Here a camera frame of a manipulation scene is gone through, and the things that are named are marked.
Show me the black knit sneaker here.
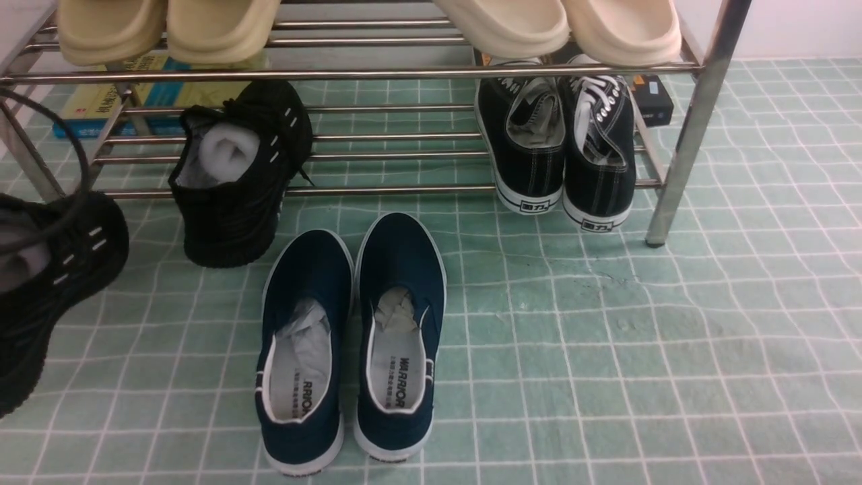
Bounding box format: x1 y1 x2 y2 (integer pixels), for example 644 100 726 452
168 79 313 268
1 191 130 416

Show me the steel shoe rack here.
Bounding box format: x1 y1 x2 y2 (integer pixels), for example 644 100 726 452
2 1 750 247

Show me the navy slip-on shoe right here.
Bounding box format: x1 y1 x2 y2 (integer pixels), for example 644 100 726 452
354 212 447 463

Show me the navy slip-on shoe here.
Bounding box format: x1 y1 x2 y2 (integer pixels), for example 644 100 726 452
255 229 354 477
354 212 447 463

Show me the green grid floor mat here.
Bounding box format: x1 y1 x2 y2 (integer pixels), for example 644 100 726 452
2 59 861 484

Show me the black canvas sneaker left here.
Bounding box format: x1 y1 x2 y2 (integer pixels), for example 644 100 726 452
474 76 566 216

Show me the black canvas sneaker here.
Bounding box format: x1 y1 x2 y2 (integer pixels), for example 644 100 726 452
557 75 637 233
474 76 566 216

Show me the navy slip-on shoe left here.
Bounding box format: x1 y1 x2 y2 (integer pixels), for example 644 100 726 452
255 229 354 477

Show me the black canvas sneaker right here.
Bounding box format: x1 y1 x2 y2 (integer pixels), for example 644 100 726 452
557 75 637 233

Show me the cream slide sandal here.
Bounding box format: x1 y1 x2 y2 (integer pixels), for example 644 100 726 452
433 1 572 59
562 1 682 67

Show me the small black box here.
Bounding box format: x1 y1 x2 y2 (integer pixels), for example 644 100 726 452
629 75 674 128

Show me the cream slide sandal far right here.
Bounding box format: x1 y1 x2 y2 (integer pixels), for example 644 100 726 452
562 1 682 67

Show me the tan slide sandal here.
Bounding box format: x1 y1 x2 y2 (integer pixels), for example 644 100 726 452
55 1 168 67
166 1 281 65

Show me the yellow blue book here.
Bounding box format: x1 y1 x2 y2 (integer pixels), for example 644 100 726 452
59 53 248 139

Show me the tan slide sandal far left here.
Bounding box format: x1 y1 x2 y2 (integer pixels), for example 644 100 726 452
55 1 168 67

